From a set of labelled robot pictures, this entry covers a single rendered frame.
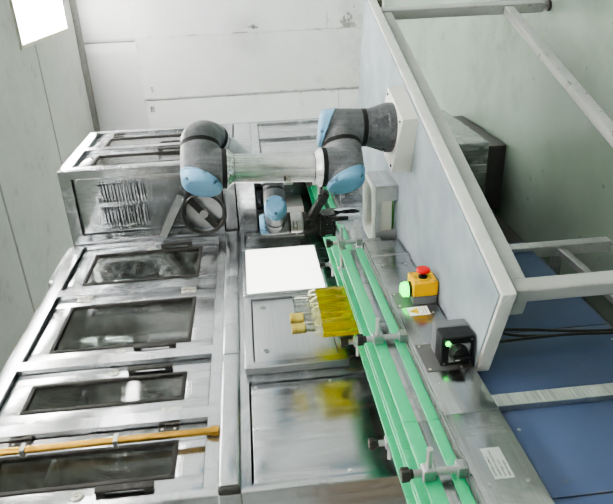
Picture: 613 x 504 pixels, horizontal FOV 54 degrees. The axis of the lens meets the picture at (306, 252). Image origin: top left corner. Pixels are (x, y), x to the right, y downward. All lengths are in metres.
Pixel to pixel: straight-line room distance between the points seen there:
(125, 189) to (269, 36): 2.88
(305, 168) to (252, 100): 3.86
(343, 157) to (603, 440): 0.97
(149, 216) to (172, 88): 2.73
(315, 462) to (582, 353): 0.74
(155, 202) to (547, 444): 2.13
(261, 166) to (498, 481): 1.02
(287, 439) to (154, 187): 1.57
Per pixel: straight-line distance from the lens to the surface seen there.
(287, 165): 1.75
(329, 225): 2.14
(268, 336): 2.11
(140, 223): 3.01
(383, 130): 1.86
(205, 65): 5.54
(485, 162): 3.09
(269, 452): 1.73
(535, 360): 1.60
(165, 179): 2.92
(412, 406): 1.41
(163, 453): 1.80
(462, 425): 1.35
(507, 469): 1.27
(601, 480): 1.34
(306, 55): 5.56
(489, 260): 1.38
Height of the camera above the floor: 1.24
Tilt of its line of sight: 4 degrees down
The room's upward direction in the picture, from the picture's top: 95 degrees counter-clockwise
